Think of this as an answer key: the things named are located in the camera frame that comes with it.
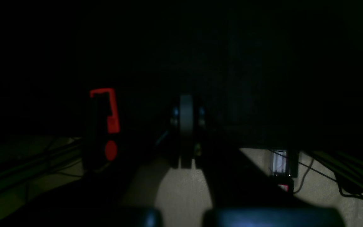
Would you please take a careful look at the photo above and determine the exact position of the white power strip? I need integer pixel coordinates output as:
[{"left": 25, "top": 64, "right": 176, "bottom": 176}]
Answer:
[{"left": 269, "top": 150, "right": 299, "bottom": 194}]

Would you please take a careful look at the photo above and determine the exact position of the red black clamp right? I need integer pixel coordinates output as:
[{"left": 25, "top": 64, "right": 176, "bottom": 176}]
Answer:
[{"left": 82, "top": 88, "right": 120, "bottom": 172}]

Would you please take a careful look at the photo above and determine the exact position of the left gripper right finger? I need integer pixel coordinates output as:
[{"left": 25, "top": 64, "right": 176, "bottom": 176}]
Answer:
[{"left": 193, "top": 96, "right": 345, "bottom": 227}]

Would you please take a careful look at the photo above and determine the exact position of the black table cloth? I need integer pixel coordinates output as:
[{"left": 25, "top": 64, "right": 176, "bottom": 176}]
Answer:
[{"left": 0, "top": 0, "right": 363, "bottom": 151}]

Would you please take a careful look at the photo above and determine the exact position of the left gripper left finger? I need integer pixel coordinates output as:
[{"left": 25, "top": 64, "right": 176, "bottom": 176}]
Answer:
[{"left": 0, "top": 102, "right": 180, "bottom": 227}]

